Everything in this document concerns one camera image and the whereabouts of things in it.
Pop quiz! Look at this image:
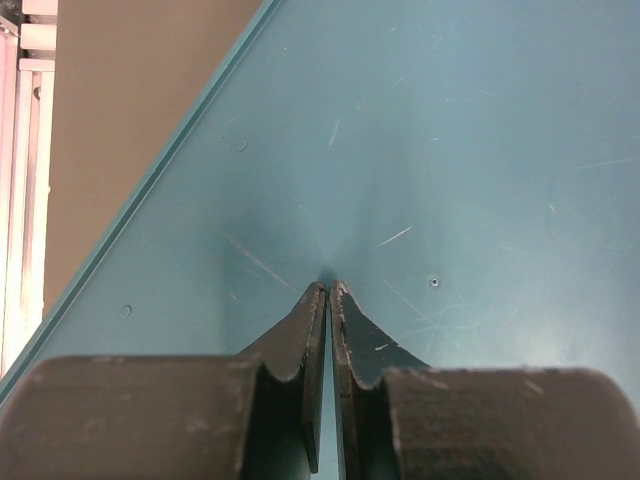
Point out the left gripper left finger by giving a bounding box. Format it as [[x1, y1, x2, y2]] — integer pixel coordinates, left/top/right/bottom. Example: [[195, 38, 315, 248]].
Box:
[[1, 283, 326, 479]]

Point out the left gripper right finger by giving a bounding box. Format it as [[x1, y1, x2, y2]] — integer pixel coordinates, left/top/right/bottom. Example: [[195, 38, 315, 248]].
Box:
[[330, 282, 639, 479]]

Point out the teal drawer organizer box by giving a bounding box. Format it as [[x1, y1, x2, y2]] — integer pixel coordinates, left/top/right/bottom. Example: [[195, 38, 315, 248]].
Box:
[[1, 1, 639, 479]]

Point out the aluminium frame rail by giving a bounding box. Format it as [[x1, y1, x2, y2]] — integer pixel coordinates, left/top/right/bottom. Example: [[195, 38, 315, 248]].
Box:
[[1, 0, 58, 373]]

